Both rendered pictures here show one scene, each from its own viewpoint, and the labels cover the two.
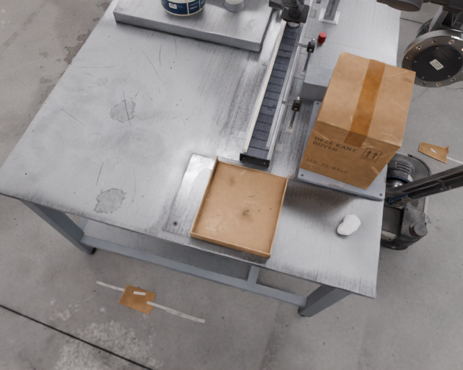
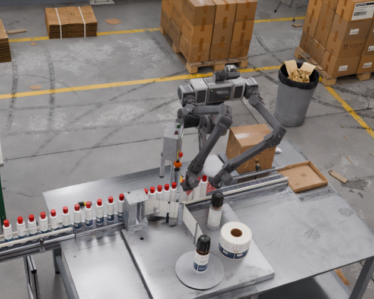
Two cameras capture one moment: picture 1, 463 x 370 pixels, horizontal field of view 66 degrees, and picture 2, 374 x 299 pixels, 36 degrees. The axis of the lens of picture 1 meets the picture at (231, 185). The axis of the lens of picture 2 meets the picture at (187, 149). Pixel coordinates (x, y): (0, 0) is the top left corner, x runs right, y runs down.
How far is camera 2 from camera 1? 4.33 m
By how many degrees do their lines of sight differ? 72
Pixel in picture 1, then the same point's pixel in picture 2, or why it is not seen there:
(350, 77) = (251, 140)
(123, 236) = (330, 280)
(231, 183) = (298, 184)
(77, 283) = not seen: outside the picture
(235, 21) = (224, 219)
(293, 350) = not seen: hidden behind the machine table
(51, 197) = (366, 228)
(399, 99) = (247, 127)
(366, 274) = (285, 142)
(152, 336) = not seen: hidden behind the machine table
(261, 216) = (298, 171)
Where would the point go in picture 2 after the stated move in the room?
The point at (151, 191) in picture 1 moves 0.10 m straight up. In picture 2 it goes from (328, 203) to (332, 193)
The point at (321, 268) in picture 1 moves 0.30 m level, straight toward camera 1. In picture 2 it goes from (296, 152) to (332, 158)
